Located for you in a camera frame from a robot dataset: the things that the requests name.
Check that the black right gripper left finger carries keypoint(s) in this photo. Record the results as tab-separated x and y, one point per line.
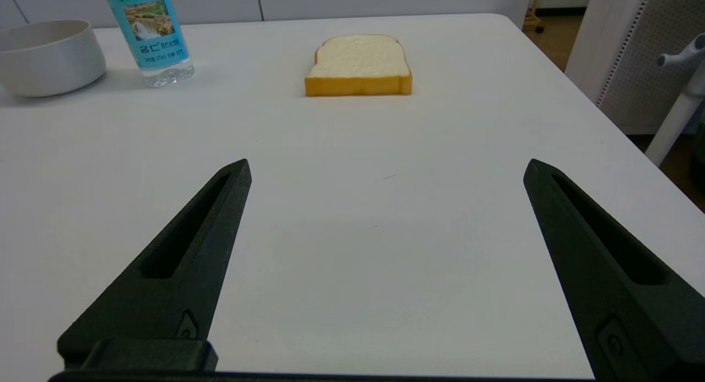
182	272

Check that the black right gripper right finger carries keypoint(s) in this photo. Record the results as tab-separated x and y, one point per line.
617	294

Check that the clear bottle blue label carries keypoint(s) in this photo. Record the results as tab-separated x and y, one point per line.
151	35

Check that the white side table leg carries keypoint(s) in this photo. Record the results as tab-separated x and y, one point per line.
674	120

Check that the white pegboard panel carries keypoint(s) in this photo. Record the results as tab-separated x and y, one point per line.
633	57

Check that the white round bowl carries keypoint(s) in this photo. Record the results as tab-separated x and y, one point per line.
52	61

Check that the toast bread slice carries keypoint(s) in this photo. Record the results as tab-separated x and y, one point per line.
358	60

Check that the wooden cart with caster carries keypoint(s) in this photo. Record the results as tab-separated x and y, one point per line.
532	16

